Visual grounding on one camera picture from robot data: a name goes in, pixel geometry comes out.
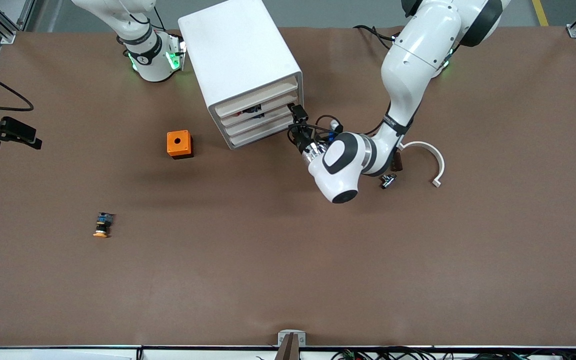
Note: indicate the brown table mat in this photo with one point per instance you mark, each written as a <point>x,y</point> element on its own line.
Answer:
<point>288,260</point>

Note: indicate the white curved plastic arc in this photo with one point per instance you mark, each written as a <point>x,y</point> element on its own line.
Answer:
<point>440,161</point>

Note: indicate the brown wedge post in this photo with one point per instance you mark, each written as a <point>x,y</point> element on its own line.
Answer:
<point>288,350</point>

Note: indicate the grey metal bracket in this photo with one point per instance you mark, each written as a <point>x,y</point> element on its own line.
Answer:
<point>283,336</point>

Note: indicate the yellow mushroom push button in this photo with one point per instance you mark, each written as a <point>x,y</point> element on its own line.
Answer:
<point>102,226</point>

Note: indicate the silver key switch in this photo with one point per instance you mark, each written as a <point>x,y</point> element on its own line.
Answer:
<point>388,181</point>

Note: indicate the brown terminal block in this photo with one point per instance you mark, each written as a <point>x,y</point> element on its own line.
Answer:
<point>398,162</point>

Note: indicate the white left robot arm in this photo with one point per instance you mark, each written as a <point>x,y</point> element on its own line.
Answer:
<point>418,60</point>

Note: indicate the red mushroom push button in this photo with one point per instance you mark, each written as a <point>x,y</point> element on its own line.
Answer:
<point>257,116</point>

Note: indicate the orange box with hole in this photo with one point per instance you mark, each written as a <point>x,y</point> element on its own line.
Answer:
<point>178,142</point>

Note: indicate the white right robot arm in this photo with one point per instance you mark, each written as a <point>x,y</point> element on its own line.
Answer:
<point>153,65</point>

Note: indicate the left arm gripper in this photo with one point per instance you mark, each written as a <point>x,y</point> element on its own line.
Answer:
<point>304,139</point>

